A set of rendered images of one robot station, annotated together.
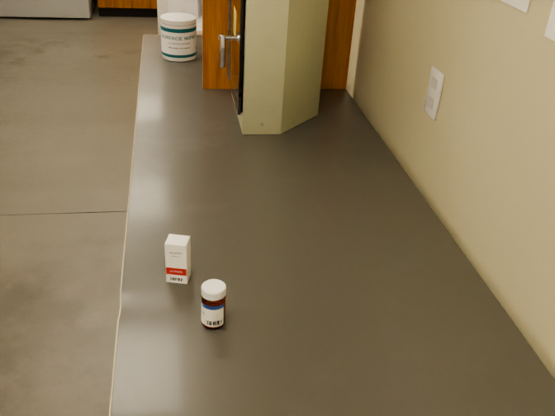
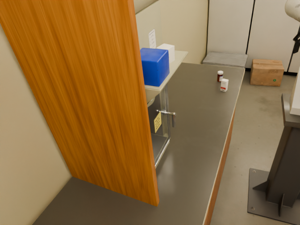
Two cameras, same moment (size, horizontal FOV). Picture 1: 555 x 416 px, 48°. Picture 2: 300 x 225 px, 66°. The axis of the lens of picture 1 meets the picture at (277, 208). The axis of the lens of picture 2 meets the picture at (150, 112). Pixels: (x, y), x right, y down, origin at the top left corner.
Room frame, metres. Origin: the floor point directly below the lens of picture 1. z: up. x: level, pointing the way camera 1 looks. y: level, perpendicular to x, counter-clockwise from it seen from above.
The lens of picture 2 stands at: (2.42, 0.67, 1.91)
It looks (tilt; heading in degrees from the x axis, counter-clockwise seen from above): 37 degrees down; 220
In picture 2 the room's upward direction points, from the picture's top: 7 degrees counter-clockwise
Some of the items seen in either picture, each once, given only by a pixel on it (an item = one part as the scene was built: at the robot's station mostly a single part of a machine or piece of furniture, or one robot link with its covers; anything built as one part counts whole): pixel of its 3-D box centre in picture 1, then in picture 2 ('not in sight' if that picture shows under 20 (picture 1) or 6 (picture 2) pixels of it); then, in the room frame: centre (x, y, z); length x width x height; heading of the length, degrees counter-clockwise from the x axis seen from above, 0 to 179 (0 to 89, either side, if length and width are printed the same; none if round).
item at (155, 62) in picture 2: not in sight; (150, 66); (1.84, 0.22, 1.56); 0.10 x 0.10 x 0.09; 11
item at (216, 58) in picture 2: not in sight; (224, 67); (-0.89, -0.45, 0.17); 0.60 x 0.42 x 0.33; 99
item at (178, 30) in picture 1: (178, 36); not in sight; (2.27, 0.41, 1.02); 0.13 x 0.13 x 0.15
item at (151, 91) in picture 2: not in sight; (162, 78); (1.75, 0.20, 1.46); 0.32 x 0.12 x 0.10; 11
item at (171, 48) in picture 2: not in sight; (165, 54); (1.70, 0.19, 1.54); 0.05 x 0.05 x 0.06; 85
